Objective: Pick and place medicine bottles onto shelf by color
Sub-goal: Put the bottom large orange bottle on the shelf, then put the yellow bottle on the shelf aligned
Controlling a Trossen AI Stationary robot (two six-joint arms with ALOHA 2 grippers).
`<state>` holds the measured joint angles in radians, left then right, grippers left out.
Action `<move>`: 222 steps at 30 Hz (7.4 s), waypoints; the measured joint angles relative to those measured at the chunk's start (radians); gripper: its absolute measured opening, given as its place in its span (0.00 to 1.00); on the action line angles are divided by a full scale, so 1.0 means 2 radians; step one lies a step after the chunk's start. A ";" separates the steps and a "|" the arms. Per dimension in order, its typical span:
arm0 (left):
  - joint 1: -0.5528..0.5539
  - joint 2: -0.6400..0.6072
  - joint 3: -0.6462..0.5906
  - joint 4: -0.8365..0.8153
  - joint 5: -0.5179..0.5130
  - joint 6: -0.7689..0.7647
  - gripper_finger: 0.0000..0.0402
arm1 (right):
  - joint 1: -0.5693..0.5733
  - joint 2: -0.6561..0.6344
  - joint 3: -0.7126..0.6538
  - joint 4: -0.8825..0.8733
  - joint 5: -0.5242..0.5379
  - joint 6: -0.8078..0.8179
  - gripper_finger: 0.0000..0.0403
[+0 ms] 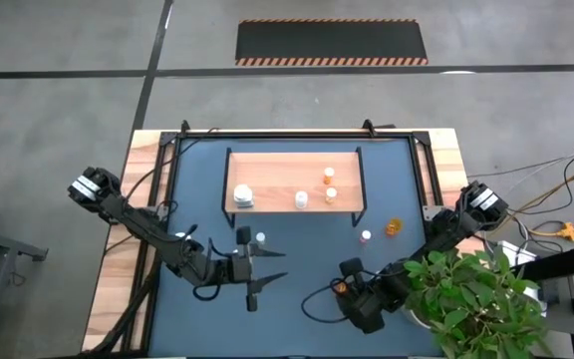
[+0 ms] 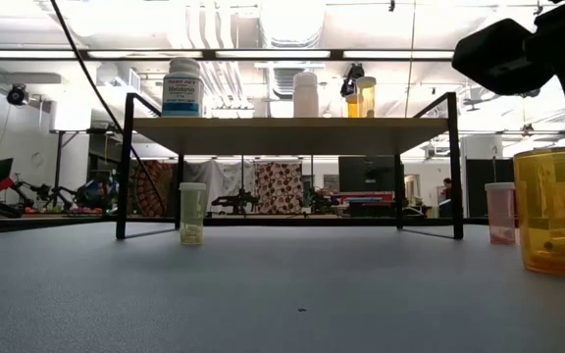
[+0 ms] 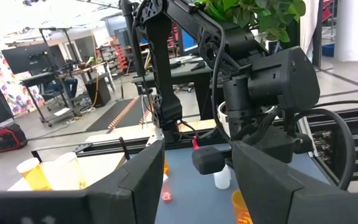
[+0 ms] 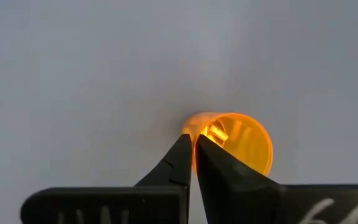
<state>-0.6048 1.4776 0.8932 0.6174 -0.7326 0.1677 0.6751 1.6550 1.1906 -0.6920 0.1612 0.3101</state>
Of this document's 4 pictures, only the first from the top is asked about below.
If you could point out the white power adapter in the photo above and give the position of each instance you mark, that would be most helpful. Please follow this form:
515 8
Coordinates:
516 251

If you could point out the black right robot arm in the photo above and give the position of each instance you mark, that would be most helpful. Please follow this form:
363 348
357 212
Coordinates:
446 232

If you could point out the small white plastic bottle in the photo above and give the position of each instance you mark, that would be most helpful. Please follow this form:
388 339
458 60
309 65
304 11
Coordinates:
301 199

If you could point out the black hazard-striped floor mat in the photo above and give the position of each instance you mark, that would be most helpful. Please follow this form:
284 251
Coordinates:
332 42

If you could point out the white plant pot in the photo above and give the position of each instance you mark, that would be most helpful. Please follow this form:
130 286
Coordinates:
409 314

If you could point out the wooden shelf black metal legs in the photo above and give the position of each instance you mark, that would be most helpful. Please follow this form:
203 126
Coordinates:
277 174

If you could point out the black clamp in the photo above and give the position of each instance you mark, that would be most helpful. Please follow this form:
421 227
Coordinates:
368 125
185 127

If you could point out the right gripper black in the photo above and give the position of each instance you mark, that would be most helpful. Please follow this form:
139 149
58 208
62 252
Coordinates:
364 309

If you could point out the amber pill bottle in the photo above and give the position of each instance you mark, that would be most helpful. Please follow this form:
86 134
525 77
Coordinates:
343 288
393 227

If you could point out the orange pill vial white cap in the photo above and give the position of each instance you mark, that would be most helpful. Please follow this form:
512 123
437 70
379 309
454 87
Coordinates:
328 172

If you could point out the black side desk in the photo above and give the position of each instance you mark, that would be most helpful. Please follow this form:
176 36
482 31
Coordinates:
566 259

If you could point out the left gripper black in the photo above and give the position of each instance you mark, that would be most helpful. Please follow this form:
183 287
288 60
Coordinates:
241 269

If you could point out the yellow power splitter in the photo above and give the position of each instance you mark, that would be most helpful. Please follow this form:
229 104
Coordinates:
569 232

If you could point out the black metal table frame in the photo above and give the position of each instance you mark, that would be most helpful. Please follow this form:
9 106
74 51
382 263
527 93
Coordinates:
292 134

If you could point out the pale yellow pill vial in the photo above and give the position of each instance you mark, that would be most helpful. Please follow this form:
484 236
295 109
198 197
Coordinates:
331 192

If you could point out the blue-grey table mat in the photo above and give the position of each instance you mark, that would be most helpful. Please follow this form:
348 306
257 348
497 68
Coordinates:
292 329

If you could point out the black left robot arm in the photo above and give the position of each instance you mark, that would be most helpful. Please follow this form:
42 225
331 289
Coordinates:
142 224

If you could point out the white melatonin bottle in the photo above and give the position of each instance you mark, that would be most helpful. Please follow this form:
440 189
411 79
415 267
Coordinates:
243 194

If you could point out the green leafy plant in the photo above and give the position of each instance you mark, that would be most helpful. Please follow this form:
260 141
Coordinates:
466 299

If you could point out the pink pill vial white cap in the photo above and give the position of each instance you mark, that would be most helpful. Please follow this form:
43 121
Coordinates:
365 234

